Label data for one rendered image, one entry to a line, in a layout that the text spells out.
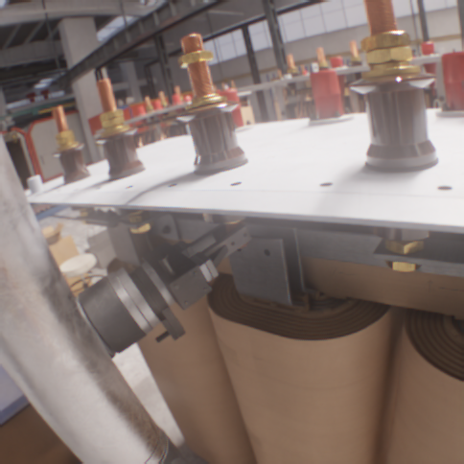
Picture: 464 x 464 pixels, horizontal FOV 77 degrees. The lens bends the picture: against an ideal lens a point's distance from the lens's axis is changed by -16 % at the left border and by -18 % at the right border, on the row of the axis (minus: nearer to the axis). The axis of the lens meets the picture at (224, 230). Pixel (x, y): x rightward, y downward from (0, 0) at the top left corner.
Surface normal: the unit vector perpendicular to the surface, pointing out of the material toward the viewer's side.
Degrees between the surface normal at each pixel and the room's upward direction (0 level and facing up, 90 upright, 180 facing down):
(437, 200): 11
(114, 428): 84
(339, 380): 90
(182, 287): 90
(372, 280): 90
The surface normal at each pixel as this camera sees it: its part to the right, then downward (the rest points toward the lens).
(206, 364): 0.21, 0.30
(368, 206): -0.33, -0.82
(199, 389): -0.07, 0.37
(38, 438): 0.78, 0.05
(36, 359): 0.44, 0.15
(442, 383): -0.85, 0.35
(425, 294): -0.64, 0.40
